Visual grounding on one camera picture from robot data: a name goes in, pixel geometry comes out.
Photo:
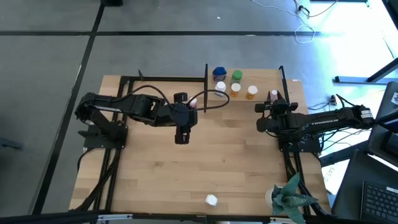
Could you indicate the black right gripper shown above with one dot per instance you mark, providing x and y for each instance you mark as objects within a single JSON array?
[{"x": 281, "y": 107}]

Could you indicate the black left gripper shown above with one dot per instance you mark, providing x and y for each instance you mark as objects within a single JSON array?
[{"x": 185, "y": 115}]

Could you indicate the pink labelled medicine bottle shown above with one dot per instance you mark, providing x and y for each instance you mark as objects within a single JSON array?
[{"x": 193, "y": 102}]

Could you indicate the small amber pill bottle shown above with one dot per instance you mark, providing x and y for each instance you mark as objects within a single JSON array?
[{"x": 252, "y": 91}]

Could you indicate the large amber pill bottle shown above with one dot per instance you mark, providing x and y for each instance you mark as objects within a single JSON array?
[{"x": 235, "y": 89}]

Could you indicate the green caffeine supplement bottle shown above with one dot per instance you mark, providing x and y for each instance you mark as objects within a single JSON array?
[{"x": 237, "y": 75}]

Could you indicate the white melatonin supplement bottle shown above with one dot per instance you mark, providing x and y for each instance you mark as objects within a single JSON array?
[
  {"x": 220, "y": 88},
  {"x": 211, "y": 200}
]

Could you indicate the blue Tums antacid bottle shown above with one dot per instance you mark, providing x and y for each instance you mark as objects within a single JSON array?
[{"x": 219, "y": 74}]

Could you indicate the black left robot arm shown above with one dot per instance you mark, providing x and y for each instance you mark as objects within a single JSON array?
[{"x": 140, "y": 110}]

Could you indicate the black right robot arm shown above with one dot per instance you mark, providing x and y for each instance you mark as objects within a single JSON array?
[{"x": 326, "y": 118}]

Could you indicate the black power plug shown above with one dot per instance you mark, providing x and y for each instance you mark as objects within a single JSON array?
[{"x": 333, "y": 99}]

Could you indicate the black floor stand leg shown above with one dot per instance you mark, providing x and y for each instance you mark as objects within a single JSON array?
[{"x": 351, "y": 79}]

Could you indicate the white paper sheet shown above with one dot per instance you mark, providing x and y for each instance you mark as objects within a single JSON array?
[{"x": 334, "y": 177}]

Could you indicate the potted green succulent plant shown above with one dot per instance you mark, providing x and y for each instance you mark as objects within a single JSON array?
[{"x": 289, "y": 199}]

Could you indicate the black laptop keyboard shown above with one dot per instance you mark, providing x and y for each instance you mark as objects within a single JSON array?
[{"x": 379, "y": 202}]

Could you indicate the black metal table frame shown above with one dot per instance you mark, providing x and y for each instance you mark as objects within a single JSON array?
[{"x": 168, "y": 79}]

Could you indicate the black rig frame beam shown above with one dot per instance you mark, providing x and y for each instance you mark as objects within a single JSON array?
[{"x": 62, "y": 216}]

